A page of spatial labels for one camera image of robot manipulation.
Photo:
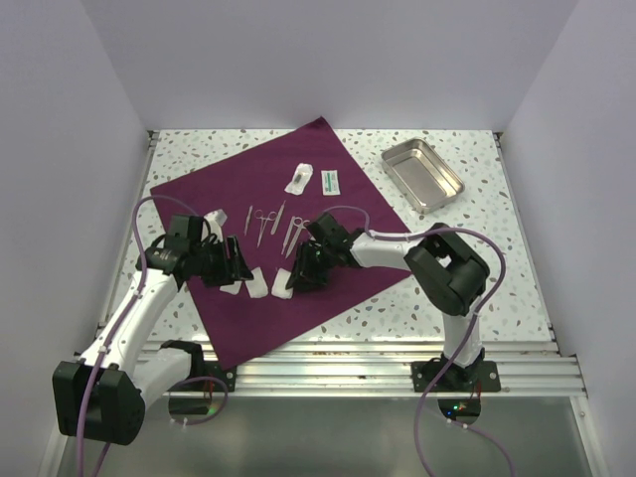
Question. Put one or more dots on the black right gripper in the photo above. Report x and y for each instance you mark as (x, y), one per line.
(303, 272)

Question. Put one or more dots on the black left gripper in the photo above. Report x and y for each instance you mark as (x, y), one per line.
(232, 269)

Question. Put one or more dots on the white gauze pad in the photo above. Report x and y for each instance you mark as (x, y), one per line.
(232, 289)
(279, 288)
(257, 286)

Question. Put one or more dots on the stainless steel tray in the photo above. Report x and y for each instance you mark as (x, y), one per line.
(421, 175)

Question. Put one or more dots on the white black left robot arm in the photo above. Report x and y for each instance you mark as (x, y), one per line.
(103, 394)

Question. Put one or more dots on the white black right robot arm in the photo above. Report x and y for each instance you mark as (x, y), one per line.
(451, 274)

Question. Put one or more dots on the steel surgical scissors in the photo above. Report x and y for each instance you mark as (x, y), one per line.
(300, 227)

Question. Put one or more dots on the clear blister pack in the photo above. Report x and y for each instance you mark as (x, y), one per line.
(300, 179)

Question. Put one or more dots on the steel tweezers upper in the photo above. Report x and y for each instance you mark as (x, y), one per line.
(277, 219)

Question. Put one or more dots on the steel forceps with rings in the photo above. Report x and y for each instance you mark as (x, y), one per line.
(264, 219)

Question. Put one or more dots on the purple cloth mat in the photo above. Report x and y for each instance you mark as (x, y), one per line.
(266, 184)

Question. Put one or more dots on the green white suture packet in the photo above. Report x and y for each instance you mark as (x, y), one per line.
(330, 183)

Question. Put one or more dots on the steel probe handle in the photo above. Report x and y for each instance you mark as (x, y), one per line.
(290, 228)

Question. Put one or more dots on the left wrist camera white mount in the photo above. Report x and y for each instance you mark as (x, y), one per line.
(216, 220)

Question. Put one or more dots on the short steel scalpel handle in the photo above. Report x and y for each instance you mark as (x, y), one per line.
(248, 220)

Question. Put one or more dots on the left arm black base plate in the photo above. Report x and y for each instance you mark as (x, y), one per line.
(228, 376)

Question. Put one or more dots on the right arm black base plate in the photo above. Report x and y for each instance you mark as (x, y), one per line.
(482, 376)

